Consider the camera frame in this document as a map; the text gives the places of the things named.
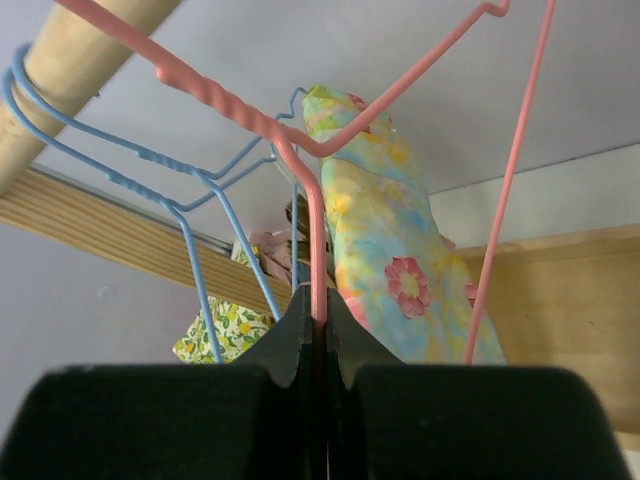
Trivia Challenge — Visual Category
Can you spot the yellow lemon print skirt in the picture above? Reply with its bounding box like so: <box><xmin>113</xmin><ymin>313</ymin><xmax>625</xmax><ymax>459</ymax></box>
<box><xmin>172</xmin><ymin>246</ymin><xmax>276</xmax><ymax>364</ymax></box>

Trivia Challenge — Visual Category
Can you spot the pastel floral skirt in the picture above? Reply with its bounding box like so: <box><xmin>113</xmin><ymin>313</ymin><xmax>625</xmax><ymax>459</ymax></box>
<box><xmin>320</xmin><ymin>112</ymin><xmax>476</xmax><ymax>363</ymax></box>

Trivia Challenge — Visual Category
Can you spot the blue wire hanger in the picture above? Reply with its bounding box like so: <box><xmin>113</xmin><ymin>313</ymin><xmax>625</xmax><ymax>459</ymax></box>
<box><xmin>1</xmin><ymin>69</ymin><xmax>311</xmax><ymax>366</ymax></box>
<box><xmin>2</xmin><ymin>44</ymin><xmax>291</xmax><ymax>319</ymax></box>

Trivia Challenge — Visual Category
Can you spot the wooden clothes rack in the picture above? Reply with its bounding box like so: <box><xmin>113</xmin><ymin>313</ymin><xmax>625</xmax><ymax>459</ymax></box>
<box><xmin>0</xmin><ymin>0</ymin><xmax>640</xmax><ymax>436</ymax></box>

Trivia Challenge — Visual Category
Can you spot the pink wire hanger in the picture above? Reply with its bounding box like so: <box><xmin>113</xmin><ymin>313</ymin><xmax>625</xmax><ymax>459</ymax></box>
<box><xmin>62</xmin><ymin>1</ymin><xmax>555</xmax><ymax>364</ymax></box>

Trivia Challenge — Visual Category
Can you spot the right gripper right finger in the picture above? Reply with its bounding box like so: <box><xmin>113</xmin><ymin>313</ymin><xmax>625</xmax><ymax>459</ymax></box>
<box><xmin>325</xmin><ymin>290</ymin><xmax>630</xmax><ymax>479</ymax></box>

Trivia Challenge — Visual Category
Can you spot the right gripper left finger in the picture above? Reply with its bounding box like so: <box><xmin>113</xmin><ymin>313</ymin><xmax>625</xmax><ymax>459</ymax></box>
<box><xmin>1</xmin><ymin>287</ymin><xmax>320</xmax><ymax>479</ymax></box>

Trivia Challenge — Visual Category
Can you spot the pink pleated skirt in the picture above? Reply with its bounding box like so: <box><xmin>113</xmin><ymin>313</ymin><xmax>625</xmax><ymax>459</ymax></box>
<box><xmin>249</xmin><ymin>230</ymin><xmax>291</xmax><ymax>284</ymax></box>

